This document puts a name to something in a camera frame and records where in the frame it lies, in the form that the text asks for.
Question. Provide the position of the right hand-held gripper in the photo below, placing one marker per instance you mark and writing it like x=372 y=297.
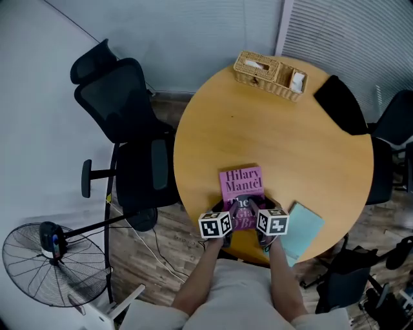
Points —
x=274 y=224

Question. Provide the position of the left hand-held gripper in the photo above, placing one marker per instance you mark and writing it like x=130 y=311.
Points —
x=214 y=225

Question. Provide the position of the pink book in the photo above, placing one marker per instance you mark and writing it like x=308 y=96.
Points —
x=242 y=183

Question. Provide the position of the teal book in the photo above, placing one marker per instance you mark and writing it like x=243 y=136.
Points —
x=305 y=225

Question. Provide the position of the person's right forearm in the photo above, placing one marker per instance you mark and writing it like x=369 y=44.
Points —
x=284 y=277

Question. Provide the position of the person's left forearm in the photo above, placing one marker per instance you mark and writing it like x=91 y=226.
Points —
x=200 y=277

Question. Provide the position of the person's grey shirt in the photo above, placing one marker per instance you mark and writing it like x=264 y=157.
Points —
x=242 y=296

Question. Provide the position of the wicker tissue basket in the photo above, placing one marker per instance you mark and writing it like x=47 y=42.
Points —
x=258 y=79

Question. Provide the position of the white paper packets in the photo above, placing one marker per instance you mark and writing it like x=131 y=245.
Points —
x=297 y=82

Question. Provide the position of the black cloth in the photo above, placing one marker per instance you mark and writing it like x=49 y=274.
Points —
x=342 y=103

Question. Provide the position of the white stand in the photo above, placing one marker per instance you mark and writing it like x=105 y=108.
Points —
x=126 y=304

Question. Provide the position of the white tissue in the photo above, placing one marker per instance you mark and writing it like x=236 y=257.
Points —
x=255 y=64

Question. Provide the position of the black bag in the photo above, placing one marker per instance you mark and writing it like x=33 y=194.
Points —
x=400 y=253

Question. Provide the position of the black mesh office chair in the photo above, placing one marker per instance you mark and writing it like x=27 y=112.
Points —
x=113 y=100

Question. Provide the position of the black office chair tall headrest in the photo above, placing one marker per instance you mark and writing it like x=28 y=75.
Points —
x=397 y=116

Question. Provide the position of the black pedestal fan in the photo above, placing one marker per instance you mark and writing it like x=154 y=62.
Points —
x=51 y=245

